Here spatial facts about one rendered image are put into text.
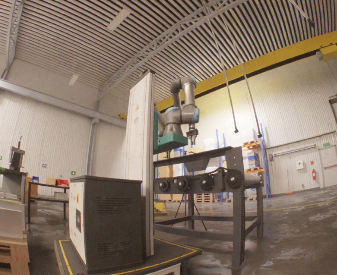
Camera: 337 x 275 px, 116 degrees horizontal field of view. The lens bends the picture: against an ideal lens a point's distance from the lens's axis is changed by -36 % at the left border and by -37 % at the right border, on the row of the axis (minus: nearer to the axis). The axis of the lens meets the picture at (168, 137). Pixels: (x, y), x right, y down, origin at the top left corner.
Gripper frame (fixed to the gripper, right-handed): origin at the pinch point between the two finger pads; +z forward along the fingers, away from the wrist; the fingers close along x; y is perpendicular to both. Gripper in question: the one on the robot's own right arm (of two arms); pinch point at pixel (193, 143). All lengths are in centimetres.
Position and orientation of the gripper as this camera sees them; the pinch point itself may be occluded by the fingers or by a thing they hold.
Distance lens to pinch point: 177.6
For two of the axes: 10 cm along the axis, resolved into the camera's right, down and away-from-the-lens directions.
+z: 0.1, 9.5, -3.2
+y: -6.8, -2.2, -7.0
